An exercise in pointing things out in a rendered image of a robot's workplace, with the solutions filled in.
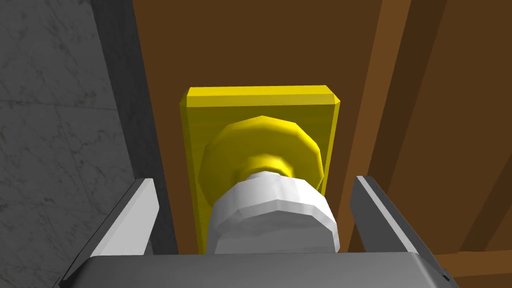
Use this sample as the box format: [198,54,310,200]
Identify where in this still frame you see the brown wooden door leaf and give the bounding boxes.
[131,0,512,288]

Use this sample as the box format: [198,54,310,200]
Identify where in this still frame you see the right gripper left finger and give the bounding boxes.
[59,177,160,286]

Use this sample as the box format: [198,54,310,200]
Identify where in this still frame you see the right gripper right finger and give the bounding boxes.
[350,175,452,282]

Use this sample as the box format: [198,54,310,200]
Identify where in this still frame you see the yellow and white door knob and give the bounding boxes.
[179,84,342,255]

